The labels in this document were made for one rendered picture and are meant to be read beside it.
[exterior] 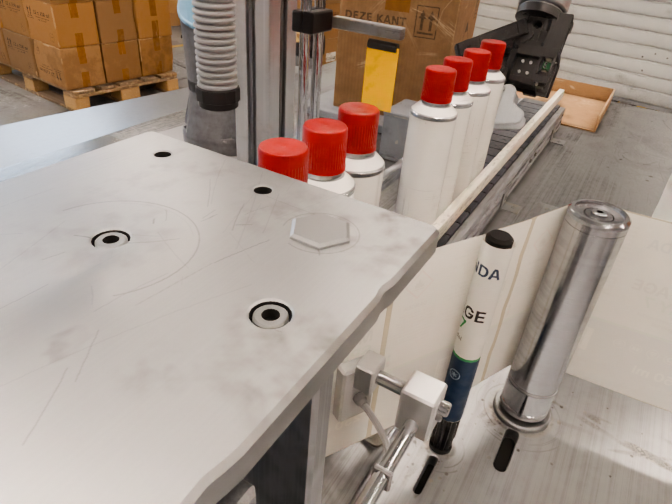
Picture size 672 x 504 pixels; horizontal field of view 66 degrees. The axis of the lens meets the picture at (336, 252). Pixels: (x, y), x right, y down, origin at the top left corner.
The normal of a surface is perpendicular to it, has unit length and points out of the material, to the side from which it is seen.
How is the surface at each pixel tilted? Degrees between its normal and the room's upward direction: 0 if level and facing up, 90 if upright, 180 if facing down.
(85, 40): 93
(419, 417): 90
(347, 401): 90
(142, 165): 0
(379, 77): 90
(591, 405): 0
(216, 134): 72
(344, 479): 0
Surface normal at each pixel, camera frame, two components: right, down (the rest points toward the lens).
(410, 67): -0.36, 0.49
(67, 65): 0.73, 0.42
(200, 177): 0.07, -0.84
